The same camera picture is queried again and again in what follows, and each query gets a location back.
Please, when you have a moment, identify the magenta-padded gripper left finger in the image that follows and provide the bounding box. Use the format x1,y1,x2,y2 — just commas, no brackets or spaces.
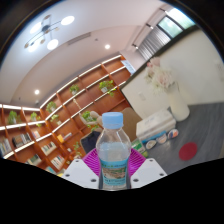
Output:
61,148,101,190

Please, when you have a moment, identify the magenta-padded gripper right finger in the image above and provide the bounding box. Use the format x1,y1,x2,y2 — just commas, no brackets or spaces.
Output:
127,148,168,190

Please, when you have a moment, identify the clear blue-capped water bottle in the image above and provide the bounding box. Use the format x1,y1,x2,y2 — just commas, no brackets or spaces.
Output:
95,111,132,191

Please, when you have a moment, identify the green and white box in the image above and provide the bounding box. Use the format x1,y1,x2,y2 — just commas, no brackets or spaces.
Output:
130,137,148,156

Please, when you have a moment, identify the orange wooden shelf unit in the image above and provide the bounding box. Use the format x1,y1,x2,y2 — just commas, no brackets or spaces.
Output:
0,54,133,176

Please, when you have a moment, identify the flat round red coaster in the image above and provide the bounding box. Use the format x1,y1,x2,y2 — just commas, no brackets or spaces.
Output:
178,142,199,162

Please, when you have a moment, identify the wooden artist mannequin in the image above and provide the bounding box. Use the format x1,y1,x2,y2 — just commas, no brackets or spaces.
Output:
87,110,104,129

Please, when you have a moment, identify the white vase with pink flowers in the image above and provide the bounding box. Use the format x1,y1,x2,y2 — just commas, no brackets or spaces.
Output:
143,57,191,123

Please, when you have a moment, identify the grey curtain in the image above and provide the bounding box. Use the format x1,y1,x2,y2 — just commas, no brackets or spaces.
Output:
136,26,173,61

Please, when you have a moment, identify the branched ceiling lamp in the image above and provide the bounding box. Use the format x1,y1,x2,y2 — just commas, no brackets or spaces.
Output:
23,13,76,53

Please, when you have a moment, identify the window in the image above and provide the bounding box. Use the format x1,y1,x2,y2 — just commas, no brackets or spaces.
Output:
156,7,196,38

